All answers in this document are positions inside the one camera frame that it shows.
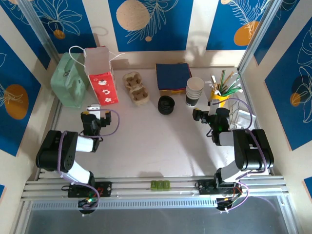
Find grey metal sheet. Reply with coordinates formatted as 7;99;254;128
24;209;297;234

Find green paper straw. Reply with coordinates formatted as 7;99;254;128
220;70;226;95
223;87;244;96

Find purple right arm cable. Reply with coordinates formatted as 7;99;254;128
211;98;268;212

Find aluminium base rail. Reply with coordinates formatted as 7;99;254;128
20;175;290;203

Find slotted grey cable duct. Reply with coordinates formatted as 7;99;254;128
30;197;220;211

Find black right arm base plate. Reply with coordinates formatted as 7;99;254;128
196;179;244;196

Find stack of black cup lids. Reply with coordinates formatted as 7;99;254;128
157;96;176;115

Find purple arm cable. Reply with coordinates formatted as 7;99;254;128
58;109;120;211
211;98;268;212

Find aluminium frame post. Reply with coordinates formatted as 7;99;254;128
237;0;281;74
18;0;61;64

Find red and white paper bag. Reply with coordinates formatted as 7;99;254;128
69;45;126;107

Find colourful paper napkin stack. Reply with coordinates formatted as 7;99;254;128
155;62;192;92

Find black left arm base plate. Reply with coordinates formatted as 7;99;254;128
67;181;113;198

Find wooden stirrer in white wrapper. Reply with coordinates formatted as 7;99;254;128
204;81;217;95
210;74;219;92

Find stack of pulp cup carriers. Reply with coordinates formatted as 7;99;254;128
122;71;150;106

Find yellow holder cup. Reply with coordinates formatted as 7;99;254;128
211;89;231;109

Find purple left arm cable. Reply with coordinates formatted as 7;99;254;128
58;109;120;211

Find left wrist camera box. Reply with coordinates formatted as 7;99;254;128
87;104;101;118

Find stack of paper cups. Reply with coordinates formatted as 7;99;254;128
185;77;205;108

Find mint green carry case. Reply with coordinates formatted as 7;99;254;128
50;52;90;109

